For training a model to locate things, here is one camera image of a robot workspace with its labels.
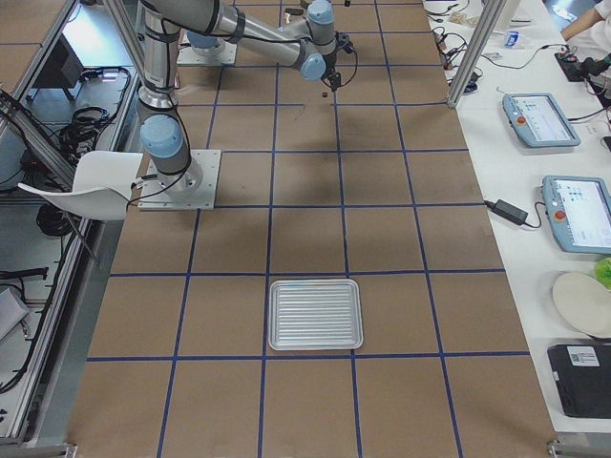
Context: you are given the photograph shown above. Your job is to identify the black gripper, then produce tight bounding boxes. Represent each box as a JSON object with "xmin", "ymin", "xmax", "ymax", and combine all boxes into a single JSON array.
[{"xmin": 324, "ymin": 31, "xmax": 354, "ymax": 92}]

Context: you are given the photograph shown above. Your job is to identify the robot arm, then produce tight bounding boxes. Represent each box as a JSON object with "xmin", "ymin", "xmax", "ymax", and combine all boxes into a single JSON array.
[{"xmin": 138, "ymin": 1, "xmax": 352, "ymax": 196}]

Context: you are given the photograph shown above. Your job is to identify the ribbed metal tray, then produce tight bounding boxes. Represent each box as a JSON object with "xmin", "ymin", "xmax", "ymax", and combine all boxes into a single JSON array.
[{"xmin": 268, "ymin": 279, "xmax": 364, "ymax": 351}]

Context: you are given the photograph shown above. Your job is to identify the upper teach pendant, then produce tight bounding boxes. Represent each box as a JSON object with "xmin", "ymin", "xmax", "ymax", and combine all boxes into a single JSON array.
[{"xmin": 502, "ymin": 93, "xmax": 581, "ymax": 148}]

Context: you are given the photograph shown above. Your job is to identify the teach pendant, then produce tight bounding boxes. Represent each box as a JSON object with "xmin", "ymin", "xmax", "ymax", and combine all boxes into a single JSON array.
[
  {"xmin": 541, "ymin": 176, "xmax": 610, "ymax": 255},
  {"xmin": 502, "ymin": 93, "xmax": 581, "ymax": 148}
]

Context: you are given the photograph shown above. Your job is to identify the black power adapter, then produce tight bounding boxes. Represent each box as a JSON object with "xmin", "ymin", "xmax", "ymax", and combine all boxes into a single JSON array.
[{"xmin": 484, "ymin": 199, "xmax": 528, "ymax": 226}]

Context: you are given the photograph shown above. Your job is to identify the white plastic chair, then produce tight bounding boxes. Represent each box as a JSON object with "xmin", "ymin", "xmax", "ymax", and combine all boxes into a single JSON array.
[{"xmin": 18, "ymin": 151, "xmax": 142, "ymax": 221}]

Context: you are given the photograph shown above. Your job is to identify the lower teach pendant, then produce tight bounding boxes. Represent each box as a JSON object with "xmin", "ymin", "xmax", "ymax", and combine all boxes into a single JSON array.
[{"xmin": 541, "ymin": 176, "xmax": 610, "ymax": 255}]

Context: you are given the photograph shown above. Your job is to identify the beige plate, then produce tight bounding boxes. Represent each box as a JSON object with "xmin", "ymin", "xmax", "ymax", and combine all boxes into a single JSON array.
[{"xmin": 552, "ymin": 272, "xmax": 610, "ymax": 340}]

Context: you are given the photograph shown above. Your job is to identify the black box with label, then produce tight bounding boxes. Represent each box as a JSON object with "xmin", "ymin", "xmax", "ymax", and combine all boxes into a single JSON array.
[{"xmin": 547, "ymin": 344, "xmax": 610, "ymax": 419}]

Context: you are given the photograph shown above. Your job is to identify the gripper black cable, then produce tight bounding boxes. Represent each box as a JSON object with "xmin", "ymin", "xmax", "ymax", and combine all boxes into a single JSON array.
[{"xmin": 339, "ymin": 42, "xmax": 359, "ymax": 90}]

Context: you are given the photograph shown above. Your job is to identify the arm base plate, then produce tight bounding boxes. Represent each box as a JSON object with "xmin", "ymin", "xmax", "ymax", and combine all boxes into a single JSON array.
[
  {"xmin": 177, "ymin": 41, "xmax": 237, "ymax": 67},
  {"xmin": 137, "ymin": 149, "xmax": 221, "ymax": 211}
]

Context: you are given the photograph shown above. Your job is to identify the aluminium frame post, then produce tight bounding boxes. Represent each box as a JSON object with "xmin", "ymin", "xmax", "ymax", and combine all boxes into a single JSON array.
[{"xmin": 447, "ymin": 0, "xmax": 506, "ymax": 108}]

